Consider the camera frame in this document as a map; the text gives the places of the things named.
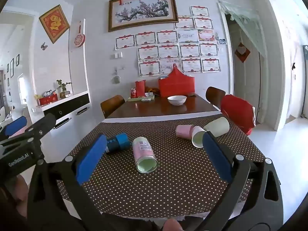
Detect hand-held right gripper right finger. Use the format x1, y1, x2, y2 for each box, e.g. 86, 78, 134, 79
200, 131, 284, 231

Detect person's left hand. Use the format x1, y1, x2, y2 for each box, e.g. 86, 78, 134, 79
13, 174, 28, 218

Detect white lace door curtain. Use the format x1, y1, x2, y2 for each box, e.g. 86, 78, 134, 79
218, 0, 266, 58

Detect framed blossom painting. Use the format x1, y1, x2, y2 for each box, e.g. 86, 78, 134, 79
108, 0, 179, 32

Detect round red hanging ornament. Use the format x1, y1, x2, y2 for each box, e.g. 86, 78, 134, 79
74, 20, 86, 47

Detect red covered chair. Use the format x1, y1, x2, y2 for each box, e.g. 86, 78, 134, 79
221, 94, 256, 135

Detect wooden dining table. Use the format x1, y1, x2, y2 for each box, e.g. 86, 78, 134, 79
105, 94, 223, 119

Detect grey hanging wall item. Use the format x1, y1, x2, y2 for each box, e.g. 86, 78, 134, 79
113, 66, 121, 85

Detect red gift box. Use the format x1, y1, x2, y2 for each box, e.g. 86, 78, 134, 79
158, 64, 195, 98

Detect pink labelled paper cup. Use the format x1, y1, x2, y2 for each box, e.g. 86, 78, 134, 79
131, 136, 159, 174

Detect red cylinder canister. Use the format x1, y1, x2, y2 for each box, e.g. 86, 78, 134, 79
135, 79, 146, 98

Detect potted green plant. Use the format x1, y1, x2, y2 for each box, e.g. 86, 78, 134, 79
56, 79, 73, 99

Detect brown dotted tablecloth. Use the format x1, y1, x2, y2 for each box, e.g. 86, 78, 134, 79
56, 115, 281, 218

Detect white paper cup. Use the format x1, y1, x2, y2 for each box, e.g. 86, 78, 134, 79
191, 126, 207, 148

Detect red diamond wall decoration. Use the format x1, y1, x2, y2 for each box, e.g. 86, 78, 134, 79
39, 4, 71, 44

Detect white bowl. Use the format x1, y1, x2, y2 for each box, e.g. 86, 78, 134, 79
167, 95, 187, 106

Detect white sideboard cabinet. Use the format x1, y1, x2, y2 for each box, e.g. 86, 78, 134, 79
31, 90, 93, 163

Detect red diamond door decoration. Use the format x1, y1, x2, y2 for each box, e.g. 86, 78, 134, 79
235, 42, 251, 63

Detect cream paper cup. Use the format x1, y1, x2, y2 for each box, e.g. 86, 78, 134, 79
203, 117, 230, 137

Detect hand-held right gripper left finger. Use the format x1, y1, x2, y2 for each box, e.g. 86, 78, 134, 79
27, 134, 108, 231

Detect red storage box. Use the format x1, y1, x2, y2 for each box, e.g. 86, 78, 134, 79
38, 94, 59, 106

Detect pale serving tray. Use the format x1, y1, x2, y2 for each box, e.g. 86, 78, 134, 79
127, 94, 155, 101

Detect wooden chair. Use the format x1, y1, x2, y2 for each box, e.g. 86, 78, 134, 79
100, 95, 126, 119
206, 87, 226, 110

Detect blue paper cup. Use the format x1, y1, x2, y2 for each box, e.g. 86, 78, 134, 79
105, 133, 131, 154

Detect person's right hand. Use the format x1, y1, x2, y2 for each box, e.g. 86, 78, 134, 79
162, 218, 184, 231

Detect group of wall certificates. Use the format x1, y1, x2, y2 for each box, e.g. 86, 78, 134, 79
115, 5, 222, 77

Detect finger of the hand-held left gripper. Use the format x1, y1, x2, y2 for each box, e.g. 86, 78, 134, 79
0, 115, 28, 139
24, 113, 57, 141

